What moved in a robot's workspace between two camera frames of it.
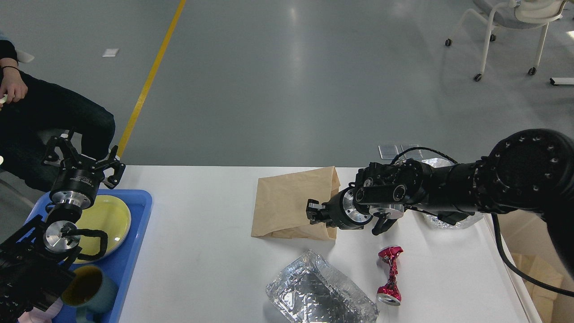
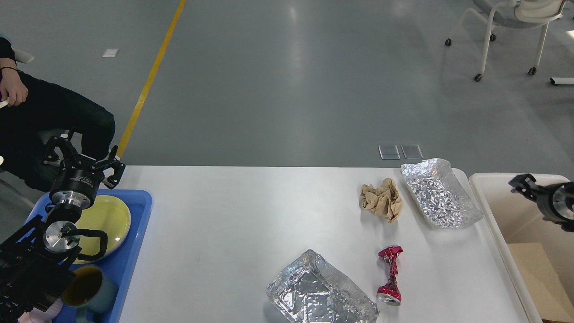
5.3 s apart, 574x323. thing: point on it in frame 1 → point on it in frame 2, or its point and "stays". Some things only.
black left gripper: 74,189 stays
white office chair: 516,14 stays
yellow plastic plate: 108,213 stays
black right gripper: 343,211 → 555,201
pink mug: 34,315 stays
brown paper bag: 280,210 → 552,301
